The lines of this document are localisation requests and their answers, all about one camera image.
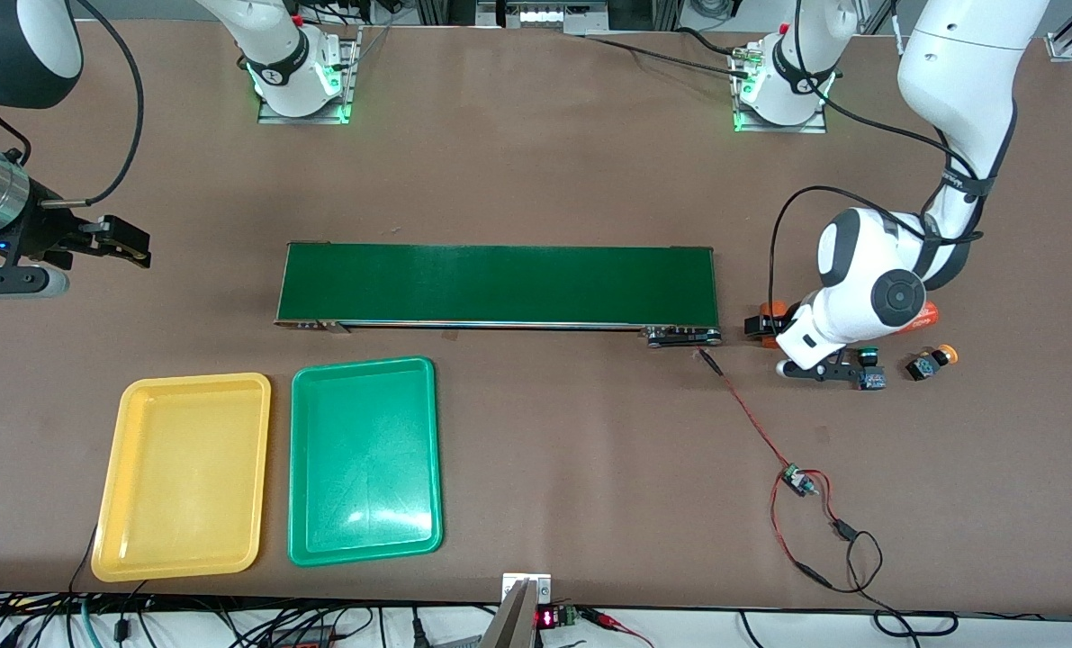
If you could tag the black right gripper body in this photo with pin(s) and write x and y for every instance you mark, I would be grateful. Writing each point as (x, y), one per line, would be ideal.
(49, 231)

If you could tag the orange cylinder battery cell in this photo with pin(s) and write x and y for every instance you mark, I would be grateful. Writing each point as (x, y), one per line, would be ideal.
(777, 309)
(930, 317)

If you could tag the green push button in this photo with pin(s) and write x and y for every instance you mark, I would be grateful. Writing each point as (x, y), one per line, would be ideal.
(873, 378)

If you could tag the yellow push button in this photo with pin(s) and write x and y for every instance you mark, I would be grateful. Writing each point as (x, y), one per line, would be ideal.
(927, 364)

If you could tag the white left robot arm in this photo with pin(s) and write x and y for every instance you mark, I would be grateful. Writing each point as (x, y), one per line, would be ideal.
(968, 72)

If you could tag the small speed controller board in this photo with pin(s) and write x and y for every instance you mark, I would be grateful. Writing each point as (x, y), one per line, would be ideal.
(797, 480)

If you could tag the yellow plastic tray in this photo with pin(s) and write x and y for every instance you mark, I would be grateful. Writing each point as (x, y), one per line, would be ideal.
(184, 477)

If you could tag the green conveyor belt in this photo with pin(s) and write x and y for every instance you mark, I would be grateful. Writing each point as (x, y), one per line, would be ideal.
(499, 283)

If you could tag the red clip lead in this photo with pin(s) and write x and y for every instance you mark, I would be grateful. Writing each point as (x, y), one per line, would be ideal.
(603, 618)

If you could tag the green plastic tray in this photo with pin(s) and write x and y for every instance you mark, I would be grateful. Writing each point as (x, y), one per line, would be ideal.
(364, 463)

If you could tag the red digit display module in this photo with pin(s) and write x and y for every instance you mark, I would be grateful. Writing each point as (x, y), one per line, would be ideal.
(546, 618)

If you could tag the bright light box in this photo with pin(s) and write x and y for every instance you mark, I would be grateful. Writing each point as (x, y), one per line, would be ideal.
(543, 16)

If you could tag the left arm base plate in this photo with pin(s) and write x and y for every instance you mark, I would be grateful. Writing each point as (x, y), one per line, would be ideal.
(783, 129)

